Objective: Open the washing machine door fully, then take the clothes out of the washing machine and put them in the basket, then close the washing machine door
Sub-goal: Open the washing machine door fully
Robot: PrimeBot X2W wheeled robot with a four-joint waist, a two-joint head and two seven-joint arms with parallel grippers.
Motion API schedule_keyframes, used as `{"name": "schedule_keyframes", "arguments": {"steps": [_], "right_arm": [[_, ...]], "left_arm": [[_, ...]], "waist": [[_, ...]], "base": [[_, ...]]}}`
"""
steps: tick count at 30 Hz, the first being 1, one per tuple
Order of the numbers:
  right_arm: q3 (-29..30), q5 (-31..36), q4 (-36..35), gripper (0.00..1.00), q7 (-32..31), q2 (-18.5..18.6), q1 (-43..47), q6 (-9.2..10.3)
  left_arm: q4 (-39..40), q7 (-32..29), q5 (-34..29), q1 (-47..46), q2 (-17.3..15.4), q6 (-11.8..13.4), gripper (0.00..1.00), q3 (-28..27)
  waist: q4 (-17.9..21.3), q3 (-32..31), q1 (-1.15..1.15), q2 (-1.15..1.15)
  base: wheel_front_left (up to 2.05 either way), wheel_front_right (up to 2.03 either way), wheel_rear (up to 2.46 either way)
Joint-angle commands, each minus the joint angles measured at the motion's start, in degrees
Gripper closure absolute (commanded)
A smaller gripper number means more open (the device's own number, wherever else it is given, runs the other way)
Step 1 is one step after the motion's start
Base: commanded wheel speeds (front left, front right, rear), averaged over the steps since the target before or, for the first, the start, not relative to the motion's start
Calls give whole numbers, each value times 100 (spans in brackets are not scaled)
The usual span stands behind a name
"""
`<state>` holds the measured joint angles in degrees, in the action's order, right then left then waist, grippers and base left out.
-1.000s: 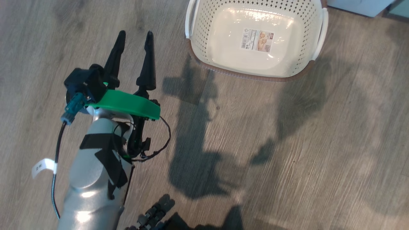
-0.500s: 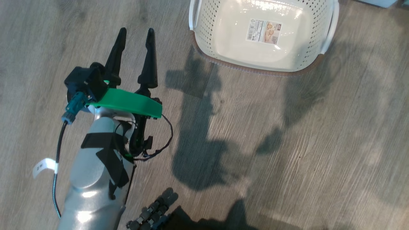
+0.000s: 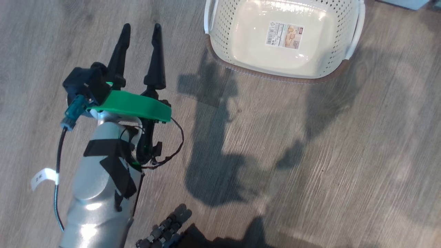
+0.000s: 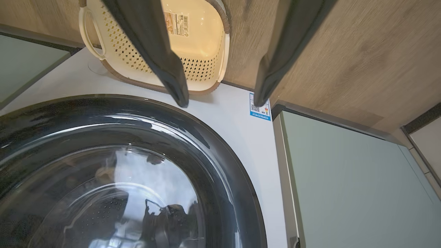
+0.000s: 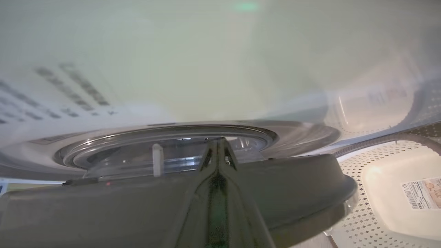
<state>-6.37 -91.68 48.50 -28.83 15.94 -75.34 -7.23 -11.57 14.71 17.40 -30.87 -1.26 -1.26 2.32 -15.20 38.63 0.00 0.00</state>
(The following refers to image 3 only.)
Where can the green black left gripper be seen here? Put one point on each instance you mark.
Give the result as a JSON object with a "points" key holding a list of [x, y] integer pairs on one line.
{"points": [[137, 106]]}

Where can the white perforated laundry basket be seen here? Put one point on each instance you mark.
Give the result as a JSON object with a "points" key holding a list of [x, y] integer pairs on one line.
{"points": [[286, 65]]}

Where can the printed basket label sticker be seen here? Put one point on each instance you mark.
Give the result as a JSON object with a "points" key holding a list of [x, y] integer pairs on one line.
{"points": [[284, 35]]}

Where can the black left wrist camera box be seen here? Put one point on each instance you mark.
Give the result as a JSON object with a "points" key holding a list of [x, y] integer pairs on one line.
{"points": [[88, 84]]}

